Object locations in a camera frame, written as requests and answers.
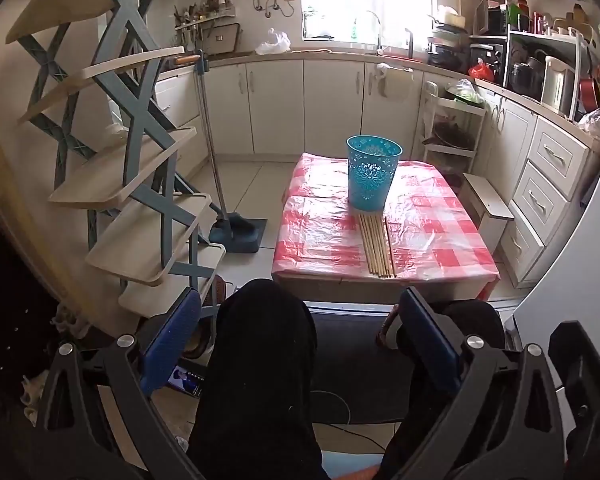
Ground bagged green vegetables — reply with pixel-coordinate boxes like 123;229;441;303
445;79;486;106

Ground clear plastic bag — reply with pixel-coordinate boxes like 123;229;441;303
577;107;600;144

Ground stack of pots and dishes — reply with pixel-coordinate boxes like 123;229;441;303
427;5;468;68

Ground long-handled broom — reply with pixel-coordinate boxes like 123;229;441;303
200;72;256;233

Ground black floor mat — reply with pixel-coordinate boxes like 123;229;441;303
307;310;417;426

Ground black countertop appliance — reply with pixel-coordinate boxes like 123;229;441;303
475;0;509;36

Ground wall utensil rack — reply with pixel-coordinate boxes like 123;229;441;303
172;0;237;48

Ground blue long-handled dustpan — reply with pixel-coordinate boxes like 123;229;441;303
174;52;269;254

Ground red checkered plastic tablecloth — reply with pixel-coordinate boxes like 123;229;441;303
271;152;501;306

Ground red pot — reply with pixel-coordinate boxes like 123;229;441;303
579;77;600;117

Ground white kitchen base cabinets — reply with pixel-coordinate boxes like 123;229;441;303
155;52;600;288

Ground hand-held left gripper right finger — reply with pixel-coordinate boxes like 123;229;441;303
397;287;568;480

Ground black toaster oven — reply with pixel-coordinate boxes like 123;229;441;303
469;42;505;82

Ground set of wooden chopsticks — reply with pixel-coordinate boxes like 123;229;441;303
357;212;398;280

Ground beige hanging waste bin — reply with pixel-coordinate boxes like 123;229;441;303
376;62;414;102

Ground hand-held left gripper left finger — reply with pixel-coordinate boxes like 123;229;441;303
22;287;206;480

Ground wire sink rack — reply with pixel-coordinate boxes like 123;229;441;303
302;7;332;40

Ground white wooden stool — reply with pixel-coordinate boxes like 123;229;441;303
460;172;516;252

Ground black wok in cart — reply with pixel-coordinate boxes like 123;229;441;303
432;122;476;149

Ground white electric thermos pot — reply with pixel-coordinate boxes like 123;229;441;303
541;55;581;120

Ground wooden staircase with grey frame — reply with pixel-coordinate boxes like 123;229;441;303
5;0;227;318

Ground red plastic bag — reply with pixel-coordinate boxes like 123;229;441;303
469;58;496;82

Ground white rolling cart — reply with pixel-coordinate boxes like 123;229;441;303
417;80;487;173

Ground dark leaning tray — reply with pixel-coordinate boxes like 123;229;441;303
200;22;242;56

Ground smartphone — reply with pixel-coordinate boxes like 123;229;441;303
166;365;207;401

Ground white counter shelf rack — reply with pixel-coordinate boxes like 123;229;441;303
505;27;597;121

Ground white plastic bag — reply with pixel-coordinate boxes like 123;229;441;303
256;28;292;55

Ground teal perforated plastic basket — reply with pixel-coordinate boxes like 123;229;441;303
346;135;404;212

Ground curved metal faucet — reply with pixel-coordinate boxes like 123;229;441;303
365;10;384;56

